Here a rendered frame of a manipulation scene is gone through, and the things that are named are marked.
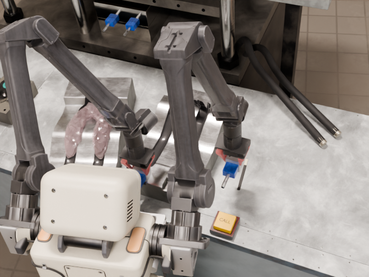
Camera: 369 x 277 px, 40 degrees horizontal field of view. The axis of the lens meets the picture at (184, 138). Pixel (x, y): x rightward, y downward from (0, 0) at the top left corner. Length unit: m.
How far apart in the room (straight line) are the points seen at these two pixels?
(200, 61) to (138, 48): 1.19
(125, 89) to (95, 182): 0.93
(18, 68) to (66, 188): 0.35
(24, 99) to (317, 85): 2.30
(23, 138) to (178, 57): 0.48
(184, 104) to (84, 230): 0.36
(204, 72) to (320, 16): 2.67
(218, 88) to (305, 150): 0.67
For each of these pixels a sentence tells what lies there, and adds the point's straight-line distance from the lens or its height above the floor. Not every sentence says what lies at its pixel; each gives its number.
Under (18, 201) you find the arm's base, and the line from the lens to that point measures 1.36.
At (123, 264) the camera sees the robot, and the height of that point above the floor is 1.24.
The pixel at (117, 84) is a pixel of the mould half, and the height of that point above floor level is 0.91.
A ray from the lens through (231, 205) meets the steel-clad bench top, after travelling 1.76.
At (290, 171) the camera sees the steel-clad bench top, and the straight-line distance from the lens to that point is 1.85.
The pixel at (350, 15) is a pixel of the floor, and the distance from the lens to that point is 3.92.
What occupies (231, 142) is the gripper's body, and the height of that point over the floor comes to 1.08.
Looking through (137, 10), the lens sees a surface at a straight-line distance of 2.34.
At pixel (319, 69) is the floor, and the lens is 3.44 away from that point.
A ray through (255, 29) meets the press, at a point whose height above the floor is 0.78.
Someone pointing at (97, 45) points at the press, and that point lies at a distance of 2.48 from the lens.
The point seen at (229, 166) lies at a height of 0.95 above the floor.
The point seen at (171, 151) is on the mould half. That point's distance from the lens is 1.81.
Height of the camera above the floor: 2.28
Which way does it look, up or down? 49 degrees down
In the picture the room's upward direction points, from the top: 7 degrees counter-clockwise
